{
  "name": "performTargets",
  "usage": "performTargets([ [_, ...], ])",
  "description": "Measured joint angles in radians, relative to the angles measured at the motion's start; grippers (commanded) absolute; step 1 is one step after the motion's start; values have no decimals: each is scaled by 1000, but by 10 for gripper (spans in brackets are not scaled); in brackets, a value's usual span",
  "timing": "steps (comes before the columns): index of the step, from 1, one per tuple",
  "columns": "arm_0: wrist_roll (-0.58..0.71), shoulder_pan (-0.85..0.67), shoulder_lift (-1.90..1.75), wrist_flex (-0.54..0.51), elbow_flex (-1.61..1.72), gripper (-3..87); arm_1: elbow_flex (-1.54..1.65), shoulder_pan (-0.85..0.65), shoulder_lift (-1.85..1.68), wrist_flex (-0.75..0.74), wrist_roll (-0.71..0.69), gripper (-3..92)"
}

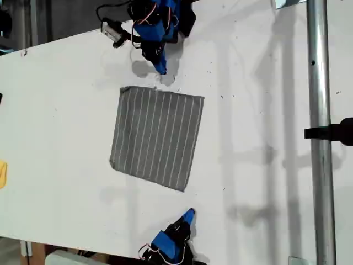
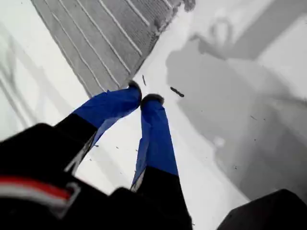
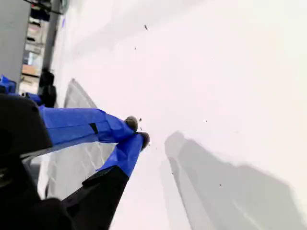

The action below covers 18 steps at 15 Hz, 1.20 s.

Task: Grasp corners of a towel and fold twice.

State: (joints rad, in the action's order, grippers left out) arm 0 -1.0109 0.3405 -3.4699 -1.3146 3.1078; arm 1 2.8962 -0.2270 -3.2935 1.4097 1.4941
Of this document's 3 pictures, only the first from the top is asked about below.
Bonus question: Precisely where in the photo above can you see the grey white-striped towel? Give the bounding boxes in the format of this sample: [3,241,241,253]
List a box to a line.
[109,86,205,193]

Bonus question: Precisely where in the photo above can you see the white box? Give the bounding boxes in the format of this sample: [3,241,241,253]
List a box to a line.
[45,249,111,265]

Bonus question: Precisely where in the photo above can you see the wooden table leg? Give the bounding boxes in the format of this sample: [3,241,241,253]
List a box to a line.
[20,240,46,265]

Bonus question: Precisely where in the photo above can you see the black clamp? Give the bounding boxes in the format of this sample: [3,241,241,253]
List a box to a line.
[304,117,353,147]

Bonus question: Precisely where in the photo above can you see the yellow object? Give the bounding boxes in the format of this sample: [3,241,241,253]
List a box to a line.
[0,160,8,189]

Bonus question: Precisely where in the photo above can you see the black camera box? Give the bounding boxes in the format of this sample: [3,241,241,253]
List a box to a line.
[100,17,131,49]

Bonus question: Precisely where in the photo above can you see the black camera cable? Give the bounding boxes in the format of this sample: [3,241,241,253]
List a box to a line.
[95,0,131,22]

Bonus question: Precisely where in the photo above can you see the steel post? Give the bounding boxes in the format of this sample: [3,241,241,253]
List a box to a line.
[306,0,338,265]

